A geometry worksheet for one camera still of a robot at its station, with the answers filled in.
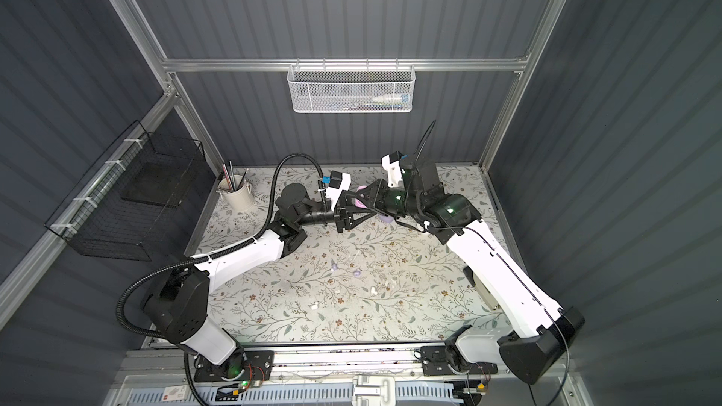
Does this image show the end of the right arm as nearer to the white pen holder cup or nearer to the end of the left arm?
the end of the left arm

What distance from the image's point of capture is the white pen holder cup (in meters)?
1.01

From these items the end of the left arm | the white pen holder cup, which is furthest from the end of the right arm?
the white pen holder cup
